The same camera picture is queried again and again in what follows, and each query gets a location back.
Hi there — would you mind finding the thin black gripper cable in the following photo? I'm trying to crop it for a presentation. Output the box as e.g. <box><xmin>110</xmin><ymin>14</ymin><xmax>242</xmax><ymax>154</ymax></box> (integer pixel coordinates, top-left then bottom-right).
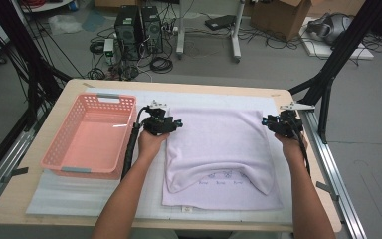
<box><xmin>294</xmin><ymin>122</ymin><xmax>312</xmax><ymax>177</ymax></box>

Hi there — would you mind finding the flat black device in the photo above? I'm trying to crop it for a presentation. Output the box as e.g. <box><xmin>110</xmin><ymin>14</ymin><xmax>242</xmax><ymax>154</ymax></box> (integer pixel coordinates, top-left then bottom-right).
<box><xmin>204</xmin><ymin>14</ymin><xmax>238</xmax><ymax>32</ymax></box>

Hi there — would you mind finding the black metal frame post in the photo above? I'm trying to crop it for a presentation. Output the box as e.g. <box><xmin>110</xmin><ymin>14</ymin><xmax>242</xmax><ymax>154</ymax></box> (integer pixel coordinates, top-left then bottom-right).
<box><xmin>287</xmin><ymin>0</ymin><xmax>382</xmax><ymax>144</ymax></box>
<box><xmin>0</xmin><ymin>0</ymin><xmax>73</xmax><ymax>130</ymax></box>

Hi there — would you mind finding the clear plastic bag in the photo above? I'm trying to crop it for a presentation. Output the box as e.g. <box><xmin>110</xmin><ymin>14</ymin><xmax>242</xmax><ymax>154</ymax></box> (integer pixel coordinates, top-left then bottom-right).
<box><xmin>48</xmin><ymin>13</ymin><xmax>84</xmax><ymax>36</ymax></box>

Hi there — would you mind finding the grey metal bracket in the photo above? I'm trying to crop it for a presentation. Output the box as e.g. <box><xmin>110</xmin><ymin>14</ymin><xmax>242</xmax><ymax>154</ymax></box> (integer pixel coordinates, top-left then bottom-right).
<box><xmin>1</xmin><ymin>166</ymin><xmax>29</xmax><ymax>183</ymax></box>
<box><xmin>315</xmin><ymin>180</ymin><xmax>341</xmax><ymax>202</ymax></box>

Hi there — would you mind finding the white grid mat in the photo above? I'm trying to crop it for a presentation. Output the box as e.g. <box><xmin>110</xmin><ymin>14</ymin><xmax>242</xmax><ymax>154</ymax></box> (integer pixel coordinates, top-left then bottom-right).
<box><xmin>25</xmin><ymin>87</ymin><xmax>294</xmax><ymax>223</ymax></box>

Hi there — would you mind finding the brown cardboard box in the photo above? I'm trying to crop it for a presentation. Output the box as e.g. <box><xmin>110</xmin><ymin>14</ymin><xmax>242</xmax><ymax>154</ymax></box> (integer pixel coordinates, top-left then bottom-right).
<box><xmin>250</xmin><ymin>0</ymin><xmax>312</xmax><ymax>42</ymax></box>

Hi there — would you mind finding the aluminium rail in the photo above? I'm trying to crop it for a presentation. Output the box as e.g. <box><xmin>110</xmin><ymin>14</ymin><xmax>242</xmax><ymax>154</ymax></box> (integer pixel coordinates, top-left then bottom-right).
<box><xmin>0</xmin><ymin>109</ymin><xmax>44</xmax><ymax>217</ymax></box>
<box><xmin>296</xmin><ymin>103</ymin><xmax>367</xmax><ymax>239</ymax></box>

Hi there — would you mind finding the white metal stand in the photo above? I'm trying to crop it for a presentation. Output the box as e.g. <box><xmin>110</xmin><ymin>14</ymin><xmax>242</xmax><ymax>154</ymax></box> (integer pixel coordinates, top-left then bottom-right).
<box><xmin>175</xmin><ymin>0</ymin><xmax>246</xmax><ymax>64</ymax></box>

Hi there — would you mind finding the thick black sleeved cable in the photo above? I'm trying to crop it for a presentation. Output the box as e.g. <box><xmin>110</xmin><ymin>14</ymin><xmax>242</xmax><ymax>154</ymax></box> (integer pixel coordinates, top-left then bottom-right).
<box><xmin>120</xmin><ymin>106</ymin><xmax>151</xmax><ymax>182</ymax></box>

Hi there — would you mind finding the black computer tower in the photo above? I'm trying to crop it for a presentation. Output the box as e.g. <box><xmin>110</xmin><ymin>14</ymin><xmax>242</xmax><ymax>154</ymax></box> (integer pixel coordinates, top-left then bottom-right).
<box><xmin>113</xmin><ymin>4</ymin><xmax>143</xmax><ymax>62</ymax></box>
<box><xmin>140</xmin><ymin>5</ymin><xmax>164</xmax><ymax>54</ymax></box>

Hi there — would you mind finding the pink plastic basket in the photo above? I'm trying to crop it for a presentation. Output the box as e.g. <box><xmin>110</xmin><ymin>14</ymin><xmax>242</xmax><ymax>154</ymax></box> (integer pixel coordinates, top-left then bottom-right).
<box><xmin>39</xmin><ymin>93</ymin><xmax>137</xmax><ymax>181</ymax></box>

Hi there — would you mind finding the grey rounded device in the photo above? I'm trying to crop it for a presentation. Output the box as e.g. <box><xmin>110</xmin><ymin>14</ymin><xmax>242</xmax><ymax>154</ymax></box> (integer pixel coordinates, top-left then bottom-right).
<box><xmin>306</xmin><ymin>12</ymin><xmax>354</xmax><ymax>46</ymax></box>

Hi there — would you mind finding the teal floor sheet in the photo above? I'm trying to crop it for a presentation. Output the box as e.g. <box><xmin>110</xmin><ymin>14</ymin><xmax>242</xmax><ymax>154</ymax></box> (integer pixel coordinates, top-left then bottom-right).
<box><xmin>81</xmin><ymin>9</ymin><xmax>107</xmax><ymax>33</ymax></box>

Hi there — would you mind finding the white power box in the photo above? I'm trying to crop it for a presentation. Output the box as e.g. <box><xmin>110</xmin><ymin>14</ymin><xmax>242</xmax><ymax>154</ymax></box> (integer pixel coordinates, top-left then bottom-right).
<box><xmin>102</xmin><ymin>38</ymin><xmax>115</xmax><ymax>64</ymax></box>

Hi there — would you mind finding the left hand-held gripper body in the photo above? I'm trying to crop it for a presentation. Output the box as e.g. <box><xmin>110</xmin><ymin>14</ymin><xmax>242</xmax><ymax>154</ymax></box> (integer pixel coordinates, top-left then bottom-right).
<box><xmin>142</xmin><ymin>101</ymin><xmax>176</xmax><ymax>136</ymax></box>

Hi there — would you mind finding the black floor cable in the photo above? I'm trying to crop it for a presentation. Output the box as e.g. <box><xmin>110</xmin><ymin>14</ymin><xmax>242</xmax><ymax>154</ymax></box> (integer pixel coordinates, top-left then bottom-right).
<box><xmin>238</xmin><ymin>28</ymin><xmax>301</xmax><ymax>51</ymax></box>

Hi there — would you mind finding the person's left hand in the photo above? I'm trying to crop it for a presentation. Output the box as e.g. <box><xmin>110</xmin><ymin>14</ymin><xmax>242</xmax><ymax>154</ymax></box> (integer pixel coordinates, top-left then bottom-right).
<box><xmin>137</xmin><ymin>130</ymin><xmax>170</xmax><ymax>163</ymax></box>

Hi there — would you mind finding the coiled black cable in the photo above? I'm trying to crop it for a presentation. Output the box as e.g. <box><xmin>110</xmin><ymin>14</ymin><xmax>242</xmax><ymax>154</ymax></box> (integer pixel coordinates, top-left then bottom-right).
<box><xmin>89</xmin><ymin>39</ymin><xmax>105</xmax><ymax>56</ymax></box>
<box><xmin>149</xmin><ymin>56</ymin><xmax>174</xmax><ymax>75</ymax></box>

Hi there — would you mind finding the white round table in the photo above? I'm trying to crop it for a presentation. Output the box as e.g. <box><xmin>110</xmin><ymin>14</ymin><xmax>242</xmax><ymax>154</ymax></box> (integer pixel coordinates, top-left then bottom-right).
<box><xmin>19</xmin><ymin>0</ymin><xmax>74</xmax><ymax>14</ymax></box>

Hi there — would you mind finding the white foam board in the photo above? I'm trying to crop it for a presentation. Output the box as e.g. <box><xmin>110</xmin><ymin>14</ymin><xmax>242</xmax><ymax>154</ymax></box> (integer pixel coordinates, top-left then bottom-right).
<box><xmin>298</xmin><ymin>16</ymin><xmax>375</xmax><ymax>61</ymax></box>

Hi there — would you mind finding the lilac printed towel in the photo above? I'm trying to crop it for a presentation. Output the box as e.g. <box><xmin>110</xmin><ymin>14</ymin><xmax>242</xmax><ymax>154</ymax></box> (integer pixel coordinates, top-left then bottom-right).
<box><xmin>161</xmin><ymin>108</ymin><xmax>284</xmax><ymax>215</ymax></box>

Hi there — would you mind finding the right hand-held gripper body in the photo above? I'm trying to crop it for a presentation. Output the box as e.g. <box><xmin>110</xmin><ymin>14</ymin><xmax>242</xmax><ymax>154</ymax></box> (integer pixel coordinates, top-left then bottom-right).
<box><xmin>269</xmin><ymin>102</ymin><xmax>316</xmax><ymax>139</ymax></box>

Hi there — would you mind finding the person's right hand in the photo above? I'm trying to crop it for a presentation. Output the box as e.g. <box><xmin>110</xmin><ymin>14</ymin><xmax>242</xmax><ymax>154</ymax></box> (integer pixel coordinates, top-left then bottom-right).
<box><xmin>274</xmin><ymin>133</ymin><xmax>308</xmax><ymax>166</ymax></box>

